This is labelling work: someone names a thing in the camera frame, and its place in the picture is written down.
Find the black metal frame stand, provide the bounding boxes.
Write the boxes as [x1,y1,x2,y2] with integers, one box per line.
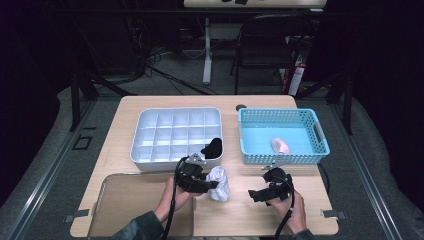
[294,69,355,136]
[68,71,138,132]

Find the bundle of floor cables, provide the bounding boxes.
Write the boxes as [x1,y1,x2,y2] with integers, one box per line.
[126,16,219,96]

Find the grey metal table bracket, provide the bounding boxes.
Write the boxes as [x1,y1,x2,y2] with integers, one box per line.
[63,208,90,224]
[321,209,348,220]

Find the blue perforated plastic basket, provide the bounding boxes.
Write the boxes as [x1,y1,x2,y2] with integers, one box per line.
[237,107,332,166]

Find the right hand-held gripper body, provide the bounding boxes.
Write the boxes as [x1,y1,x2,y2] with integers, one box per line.
[261,159,296,203]

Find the person's left hand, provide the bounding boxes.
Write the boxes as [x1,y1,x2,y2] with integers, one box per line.
[154,175,202,223]

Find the black folding chair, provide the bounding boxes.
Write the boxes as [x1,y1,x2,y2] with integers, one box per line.
[229,13,315,96]

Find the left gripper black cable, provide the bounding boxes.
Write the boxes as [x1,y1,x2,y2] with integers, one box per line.
[161,157,188,240]

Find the black sock pair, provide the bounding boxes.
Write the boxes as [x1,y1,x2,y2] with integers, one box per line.
[200,137,224,160]

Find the pink sock pair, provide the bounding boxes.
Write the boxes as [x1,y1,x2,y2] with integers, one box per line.
[270,137,290,155]

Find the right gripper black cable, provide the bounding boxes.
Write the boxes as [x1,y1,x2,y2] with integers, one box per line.
[274,174,297,240]

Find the red and white canister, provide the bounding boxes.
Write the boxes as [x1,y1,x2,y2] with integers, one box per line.
[282,54,307,97]

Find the white sock pair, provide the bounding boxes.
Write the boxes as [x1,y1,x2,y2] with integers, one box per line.
[205,165,231,203]

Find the transparent box lid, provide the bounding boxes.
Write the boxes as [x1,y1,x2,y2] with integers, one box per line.
[87,170,196,239]

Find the person's right hand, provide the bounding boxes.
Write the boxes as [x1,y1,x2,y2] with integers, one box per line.
[267,189,308,236]

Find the white compartment storage box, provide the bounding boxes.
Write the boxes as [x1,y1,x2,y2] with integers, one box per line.
[129,106,224,171]

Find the grey metal floor rail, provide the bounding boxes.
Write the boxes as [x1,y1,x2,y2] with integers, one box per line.
[328,103,405,240]
[0,99,98,240]

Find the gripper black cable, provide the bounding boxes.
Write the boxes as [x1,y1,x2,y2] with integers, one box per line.
[161,157,188,240]
[274,174,297,240]

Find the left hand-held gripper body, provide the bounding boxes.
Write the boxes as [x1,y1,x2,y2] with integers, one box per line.
[174,153,209,194]

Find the white desk leg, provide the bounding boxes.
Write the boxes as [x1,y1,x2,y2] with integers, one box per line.
[202,17,214,86]

